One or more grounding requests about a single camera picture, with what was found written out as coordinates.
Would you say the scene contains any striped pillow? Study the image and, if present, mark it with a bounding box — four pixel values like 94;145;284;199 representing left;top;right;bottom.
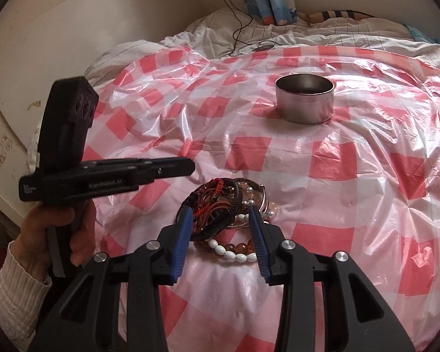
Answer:
304;9;379;26

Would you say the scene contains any white oval bead bracelet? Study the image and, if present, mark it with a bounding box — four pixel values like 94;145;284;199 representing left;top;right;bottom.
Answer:
205;213;259;263

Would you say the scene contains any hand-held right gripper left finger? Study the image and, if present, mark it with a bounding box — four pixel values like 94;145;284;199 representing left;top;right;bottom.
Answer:
27;207;193;352

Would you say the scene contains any pale pink bead bracelet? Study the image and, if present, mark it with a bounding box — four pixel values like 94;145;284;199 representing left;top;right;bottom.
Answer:
235;179;280;226

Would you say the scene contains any red checkered plastic sheet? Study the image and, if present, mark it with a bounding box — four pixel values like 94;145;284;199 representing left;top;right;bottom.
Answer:
82;42;440;352

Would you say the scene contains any person's left hand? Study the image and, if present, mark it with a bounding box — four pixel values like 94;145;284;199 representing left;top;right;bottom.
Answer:
15;203;97;275

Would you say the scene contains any round metal tin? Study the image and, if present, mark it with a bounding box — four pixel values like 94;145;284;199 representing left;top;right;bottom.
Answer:
275;74;335;124

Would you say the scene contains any amber bead bracelet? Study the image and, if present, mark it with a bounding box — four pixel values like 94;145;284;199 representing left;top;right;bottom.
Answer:
225;239;258;261

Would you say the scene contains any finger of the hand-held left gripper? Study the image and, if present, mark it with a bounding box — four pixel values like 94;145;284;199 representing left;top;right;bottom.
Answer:
81;157;196;186

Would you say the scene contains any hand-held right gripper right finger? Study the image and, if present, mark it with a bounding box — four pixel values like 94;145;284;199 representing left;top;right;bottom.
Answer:
248;205;415;352

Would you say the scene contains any person's left forearm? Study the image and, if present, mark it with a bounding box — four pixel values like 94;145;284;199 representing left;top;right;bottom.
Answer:
0;240;54;325

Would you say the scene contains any silver bangle with pearls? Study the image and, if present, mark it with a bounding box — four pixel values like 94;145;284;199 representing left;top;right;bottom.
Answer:
242;184;271;222

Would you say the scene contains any black charging cable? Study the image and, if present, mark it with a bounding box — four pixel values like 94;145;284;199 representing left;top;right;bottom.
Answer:
216;0;279;57

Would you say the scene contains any black braided bracelet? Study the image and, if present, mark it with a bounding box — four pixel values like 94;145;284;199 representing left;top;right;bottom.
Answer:
176;178;250;243

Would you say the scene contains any white striped duvet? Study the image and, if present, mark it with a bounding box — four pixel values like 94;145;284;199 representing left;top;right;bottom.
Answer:
84;6;440;81

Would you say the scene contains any red cord bracelet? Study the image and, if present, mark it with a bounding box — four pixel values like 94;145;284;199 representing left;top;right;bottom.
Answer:
183;182;230;226

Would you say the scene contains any blue plastic bag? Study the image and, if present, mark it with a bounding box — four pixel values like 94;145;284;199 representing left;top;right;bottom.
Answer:
405;24;440;51

